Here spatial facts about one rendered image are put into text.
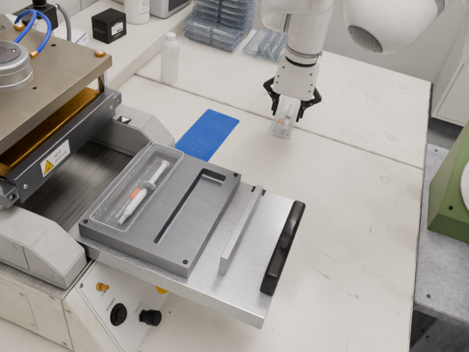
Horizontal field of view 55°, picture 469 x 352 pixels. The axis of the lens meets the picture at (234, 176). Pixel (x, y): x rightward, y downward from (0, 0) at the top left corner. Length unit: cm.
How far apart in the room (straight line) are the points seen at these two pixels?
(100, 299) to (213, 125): 65
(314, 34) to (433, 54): 215
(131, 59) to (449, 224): 95
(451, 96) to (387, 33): 222
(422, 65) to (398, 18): 259
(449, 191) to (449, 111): 178
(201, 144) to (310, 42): 36
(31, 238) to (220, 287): 25
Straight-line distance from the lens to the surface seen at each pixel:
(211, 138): 117
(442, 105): 283
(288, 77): 111
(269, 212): 70
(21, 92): 68
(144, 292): 79
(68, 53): 76
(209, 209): 66
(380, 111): 145
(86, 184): 78
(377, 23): 58
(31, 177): 66
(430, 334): 143
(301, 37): 104
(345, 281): 94
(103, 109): 75
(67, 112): 72
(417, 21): 60
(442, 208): 109
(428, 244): 109
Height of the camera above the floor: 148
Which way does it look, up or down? 43 degrees down
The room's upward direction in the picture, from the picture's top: 10 degrees clockwise
